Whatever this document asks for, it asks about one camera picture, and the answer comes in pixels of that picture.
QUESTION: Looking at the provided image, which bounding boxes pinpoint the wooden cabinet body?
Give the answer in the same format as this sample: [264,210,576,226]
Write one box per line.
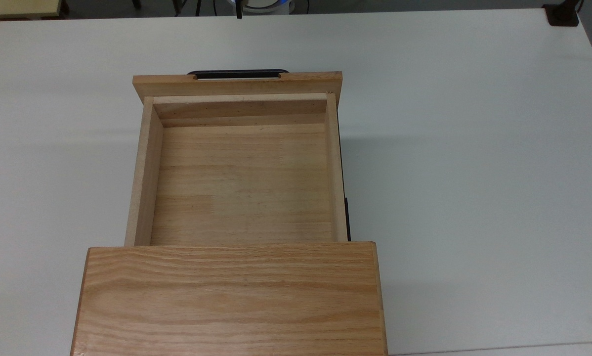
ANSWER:
[70,241,389,356]

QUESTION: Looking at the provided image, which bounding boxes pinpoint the wooden drawer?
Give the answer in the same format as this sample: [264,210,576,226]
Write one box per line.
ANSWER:
[125,72,349,247]

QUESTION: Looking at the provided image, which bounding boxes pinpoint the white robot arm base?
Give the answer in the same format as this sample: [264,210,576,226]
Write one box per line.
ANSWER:
[242,0,295,15]

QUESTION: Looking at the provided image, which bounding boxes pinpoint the black drawer handle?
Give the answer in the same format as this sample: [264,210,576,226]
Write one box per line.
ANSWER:
[187,69,290,80]

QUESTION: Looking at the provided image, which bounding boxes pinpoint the black table clamp mount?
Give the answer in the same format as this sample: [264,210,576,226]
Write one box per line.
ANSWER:
[543,0,584,27]

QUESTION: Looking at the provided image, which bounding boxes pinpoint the yellowish side table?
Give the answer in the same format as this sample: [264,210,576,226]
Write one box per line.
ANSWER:
[0,0,70,20]

